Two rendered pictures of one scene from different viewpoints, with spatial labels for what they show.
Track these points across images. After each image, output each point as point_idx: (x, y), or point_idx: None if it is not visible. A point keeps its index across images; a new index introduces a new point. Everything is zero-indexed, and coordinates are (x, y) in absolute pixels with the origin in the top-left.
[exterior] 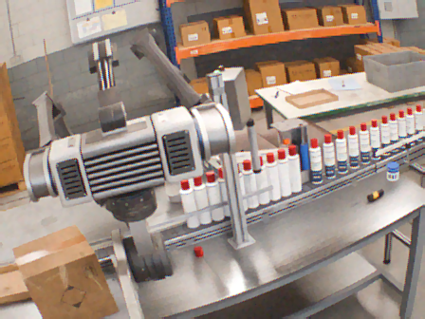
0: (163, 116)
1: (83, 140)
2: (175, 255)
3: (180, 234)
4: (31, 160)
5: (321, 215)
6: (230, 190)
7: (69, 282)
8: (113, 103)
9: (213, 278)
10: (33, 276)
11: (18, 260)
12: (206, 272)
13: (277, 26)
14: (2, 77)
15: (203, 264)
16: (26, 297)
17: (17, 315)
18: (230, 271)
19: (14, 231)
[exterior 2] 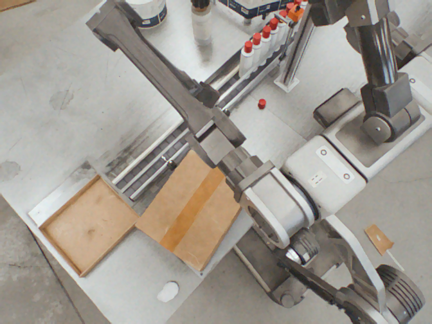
0: (422, 86)
1: (352, 157)
2: (240, 111)
3: (240, 89)
4: (269, 206)
5: (338, 41)
6: (301, 52)
7: (229, 226)
8: (405, 105)
9: (292, 132)
10: (207, 258)
11: (164, 242)
12: (281, 126)
13: None
14: None
15: (272, 116)
16: (128, 232)
17: (136, 263)
18: (300, 120)
19: (18, 133)
